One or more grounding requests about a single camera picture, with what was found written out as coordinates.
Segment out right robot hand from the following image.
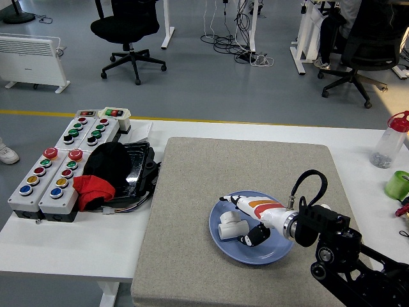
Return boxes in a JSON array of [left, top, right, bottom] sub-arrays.
[[219, 193, 290, 248]]

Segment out white plastic pipe tee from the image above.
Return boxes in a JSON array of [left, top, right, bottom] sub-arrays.
[[218, 210, 249, 242]]

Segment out clear bottle red cap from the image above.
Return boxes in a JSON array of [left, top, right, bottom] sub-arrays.
[[369, 110, 409, 169]]

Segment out blue round plate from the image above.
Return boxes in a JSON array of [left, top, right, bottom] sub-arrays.
[[208, 191, 295, 265]]

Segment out grey-brown table mat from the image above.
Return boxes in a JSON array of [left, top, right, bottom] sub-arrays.
[[130, 136, 386, 307]]

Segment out green tape roll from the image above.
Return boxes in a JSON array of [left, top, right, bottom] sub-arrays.
[[384, 170, 409, 199]]

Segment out glossy black tray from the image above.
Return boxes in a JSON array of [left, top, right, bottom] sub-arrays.
[[104, 142, 162, 206]]

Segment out white paper sheet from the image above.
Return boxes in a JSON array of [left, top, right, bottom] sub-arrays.
[[127, 122, 154, 144]]

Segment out black cloth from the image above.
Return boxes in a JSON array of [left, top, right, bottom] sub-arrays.
[[82, 142, 132, 193]]

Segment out red cloth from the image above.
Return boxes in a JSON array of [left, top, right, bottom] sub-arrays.
[[72, 175, 116, 212]]

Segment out white table leg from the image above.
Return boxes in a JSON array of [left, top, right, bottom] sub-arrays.
[[97, 281, 120, 307]]

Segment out white desk leg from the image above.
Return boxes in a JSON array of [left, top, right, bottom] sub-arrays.
[[247, 0, 259, 53], [160, 0, 176, 50]]

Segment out seated person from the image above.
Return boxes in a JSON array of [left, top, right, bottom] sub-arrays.
[[314, 0, 364, 70]]

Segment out black mesh office chair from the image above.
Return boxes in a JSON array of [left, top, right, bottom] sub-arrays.
[[318, 0, 409, 109]]

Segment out grey box five coloured buttons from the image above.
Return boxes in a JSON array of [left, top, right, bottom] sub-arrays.
[[7, 147, 61, 220], [38, 149, 86, 223]]

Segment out person's white shoe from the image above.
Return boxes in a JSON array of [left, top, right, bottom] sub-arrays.
[[0, 137, 20, 165]]

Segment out white panel heater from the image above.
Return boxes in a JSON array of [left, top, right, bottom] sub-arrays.
[[0, 33, 71, 95]]

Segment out black round stand base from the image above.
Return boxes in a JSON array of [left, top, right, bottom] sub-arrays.
[[3, 0, 36, 25]]

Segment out coloured wire bundle white plug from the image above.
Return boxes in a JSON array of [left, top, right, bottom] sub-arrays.
[[102, 200, 151, 216]]

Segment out cream switch box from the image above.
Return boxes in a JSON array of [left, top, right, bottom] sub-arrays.
[[96, 106, 132, 134]]

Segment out tangled floor cables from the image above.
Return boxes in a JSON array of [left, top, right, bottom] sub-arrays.
[[200, 0, 275, 68]]

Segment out white desk frame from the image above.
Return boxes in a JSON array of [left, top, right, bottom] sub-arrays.
[[289, 0, 328, 76]]

